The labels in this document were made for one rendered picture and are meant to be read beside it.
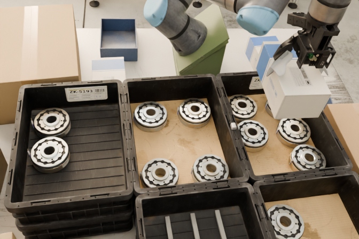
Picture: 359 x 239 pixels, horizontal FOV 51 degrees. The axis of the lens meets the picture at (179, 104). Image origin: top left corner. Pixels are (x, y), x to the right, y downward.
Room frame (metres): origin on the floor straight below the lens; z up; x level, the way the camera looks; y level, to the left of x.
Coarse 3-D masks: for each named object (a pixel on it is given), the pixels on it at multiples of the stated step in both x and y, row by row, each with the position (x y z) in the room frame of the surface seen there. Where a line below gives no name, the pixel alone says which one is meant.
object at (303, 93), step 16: (272, 48) 0.81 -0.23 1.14; (256, 64) 0.82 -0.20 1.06; (288, 64) 0.75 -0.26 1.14; (272, 80) 0.71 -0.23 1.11; (288, 80) 0.69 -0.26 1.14; (304, 80) 0.70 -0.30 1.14; (320, 80) 0.71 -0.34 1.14; (272, 96) 0.68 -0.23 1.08; (288, 96) 0.64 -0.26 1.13; (304, 96) 0.65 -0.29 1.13; (320, 96) 0.66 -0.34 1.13; (272, 112) 0.66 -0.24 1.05; (288, 112) 0.64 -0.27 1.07; (304, 112) 0.65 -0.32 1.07; (320, 112) 0.66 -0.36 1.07
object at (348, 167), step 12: (240, 72) 0.92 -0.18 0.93; (252, 72) 0.93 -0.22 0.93; (228, 108) 0.76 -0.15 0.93; (324, 120) 0.76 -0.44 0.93; (240, 144) 0.63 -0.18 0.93; (336, 144) 0.68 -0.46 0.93; (324, 168) 0.59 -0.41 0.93; (336, 168) 0.59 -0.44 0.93; (348, 168) 0.60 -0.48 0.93; (252, 180) 0.53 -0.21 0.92
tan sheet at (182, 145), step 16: (176, 112) 0.80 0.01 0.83; (176, 128) 0.73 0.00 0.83; (192, 128) 0.74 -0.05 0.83; (208, 128) 0.75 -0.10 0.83; (144, 144) 0.66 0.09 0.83; (160, 144) 0.67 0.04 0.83; (176, 144) 0.67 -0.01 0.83; (192, 144) 0.68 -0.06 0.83; (208, 144) 0.69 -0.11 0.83; (144, 160) 0.60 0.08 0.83; (176, 160) 0.62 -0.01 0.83; (192, 160) 0.62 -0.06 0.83; (224, 160) 0.64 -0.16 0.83; (160, 176) 0.56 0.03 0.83
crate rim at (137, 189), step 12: (216, 84) 0.85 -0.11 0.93; (228, 120) 0.71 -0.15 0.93; (132, 132) 0.62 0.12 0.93; (132, 144) 0.58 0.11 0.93; (132, 156) 0.54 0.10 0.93; (240, 156) 0.59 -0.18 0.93; (132, 168) 0.51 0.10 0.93; (240, 168) 0.56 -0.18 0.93; (216, 180) 0.51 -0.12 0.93; (228, 180) 0.51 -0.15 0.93; (240, 180) 0.52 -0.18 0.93; (144, 192) 0.45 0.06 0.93; (156, 192) 0.45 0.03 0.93
